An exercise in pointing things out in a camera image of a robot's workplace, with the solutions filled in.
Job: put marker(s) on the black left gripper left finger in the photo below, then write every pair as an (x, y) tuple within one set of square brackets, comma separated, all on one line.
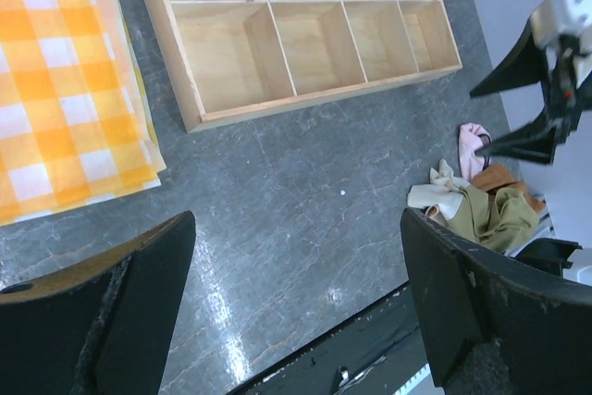
[(103, 325)]

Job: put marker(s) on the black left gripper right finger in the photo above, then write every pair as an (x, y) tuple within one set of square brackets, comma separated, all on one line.
[(491, 324)]

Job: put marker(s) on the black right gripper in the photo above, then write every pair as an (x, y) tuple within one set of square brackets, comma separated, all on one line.
[(568, 97)]

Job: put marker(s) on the olive green white-band underwear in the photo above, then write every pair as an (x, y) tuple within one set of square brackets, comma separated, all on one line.
[(501, 223)]

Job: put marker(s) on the pink underwear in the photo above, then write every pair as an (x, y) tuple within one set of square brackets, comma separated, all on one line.
[(472, 137)]

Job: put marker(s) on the brown orange underwear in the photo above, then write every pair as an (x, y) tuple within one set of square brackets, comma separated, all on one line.
[(496, 177)]

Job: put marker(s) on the beige cream underwear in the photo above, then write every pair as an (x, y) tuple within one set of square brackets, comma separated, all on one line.
[(444, 176)]

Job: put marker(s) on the orange white checkered tablecloth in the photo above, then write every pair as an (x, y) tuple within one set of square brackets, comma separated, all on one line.
[(75, 125)]

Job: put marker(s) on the wooden compartment organizer box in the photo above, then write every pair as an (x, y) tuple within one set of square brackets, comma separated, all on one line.
[(234, 60)]

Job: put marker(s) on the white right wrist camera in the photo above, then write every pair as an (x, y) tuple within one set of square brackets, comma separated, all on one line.
[(554, 18)]

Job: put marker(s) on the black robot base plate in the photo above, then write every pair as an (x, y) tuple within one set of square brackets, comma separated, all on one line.
[(378, 350)]

